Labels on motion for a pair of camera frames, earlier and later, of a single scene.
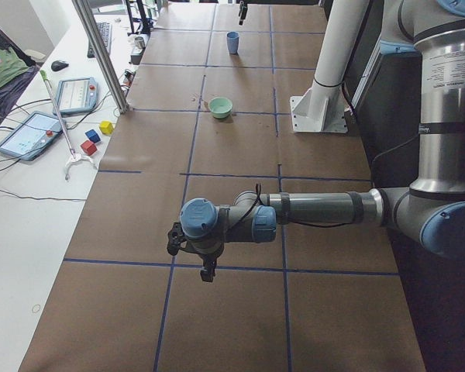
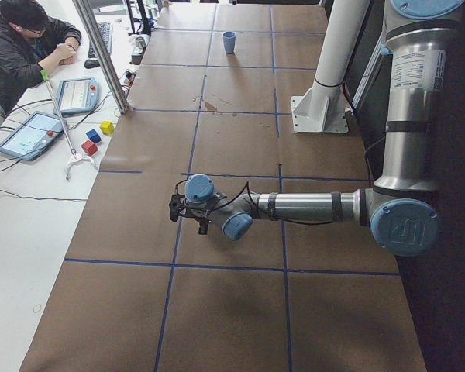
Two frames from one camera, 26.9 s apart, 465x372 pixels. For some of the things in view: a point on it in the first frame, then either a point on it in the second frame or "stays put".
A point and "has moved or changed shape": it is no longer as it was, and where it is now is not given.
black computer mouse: [58, 65] -> [91, 63]
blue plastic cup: [232, 38] has moved or changed shape
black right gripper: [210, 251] -> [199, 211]
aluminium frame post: [102, 55] stays put
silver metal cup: [139, 43] stays put
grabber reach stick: [74, 155] stays put
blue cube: [93, 136] stays put
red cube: [88, 147] stays put
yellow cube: [106, 128] stays put
